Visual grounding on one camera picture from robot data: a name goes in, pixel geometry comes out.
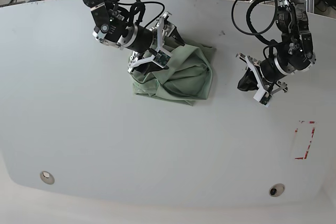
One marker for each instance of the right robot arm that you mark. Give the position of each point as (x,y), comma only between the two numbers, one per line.
(121,28)

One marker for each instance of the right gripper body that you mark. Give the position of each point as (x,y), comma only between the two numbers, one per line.
(145,43)

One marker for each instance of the green polo shirt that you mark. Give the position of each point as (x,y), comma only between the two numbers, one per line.
(187,79)

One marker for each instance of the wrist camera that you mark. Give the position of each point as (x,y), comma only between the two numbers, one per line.
(263,97)
(161,59)

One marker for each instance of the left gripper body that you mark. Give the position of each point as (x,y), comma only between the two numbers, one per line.
(270,71)

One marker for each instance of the table cable grommet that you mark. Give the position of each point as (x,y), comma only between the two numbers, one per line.
(47,178)
(276,190)

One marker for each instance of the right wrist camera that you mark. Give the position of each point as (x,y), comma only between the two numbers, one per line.
(161,59)

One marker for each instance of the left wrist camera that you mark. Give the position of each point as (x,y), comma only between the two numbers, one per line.
(263,97)

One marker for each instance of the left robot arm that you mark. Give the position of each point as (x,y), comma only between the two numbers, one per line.
(294,53)

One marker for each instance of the left table cable grommet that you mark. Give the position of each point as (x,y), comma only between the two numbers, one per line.
(47,178)

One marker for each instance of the right table cable grommet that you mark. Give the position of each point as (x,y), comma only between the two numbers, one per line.
(276,190)

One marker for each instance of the red tape rectangle marking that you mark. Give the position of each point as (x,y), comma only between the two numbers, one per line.
(302,140)

